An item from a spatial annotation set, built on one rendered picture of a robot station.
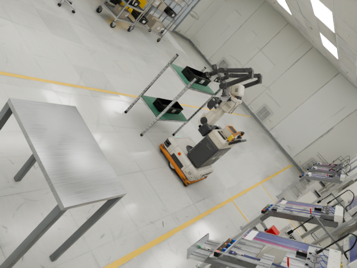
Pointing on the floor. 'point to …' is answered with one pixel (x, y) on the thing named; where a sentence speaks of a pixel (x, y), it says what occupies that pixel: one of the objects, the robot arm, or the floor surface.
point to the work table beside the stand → (62, 166)
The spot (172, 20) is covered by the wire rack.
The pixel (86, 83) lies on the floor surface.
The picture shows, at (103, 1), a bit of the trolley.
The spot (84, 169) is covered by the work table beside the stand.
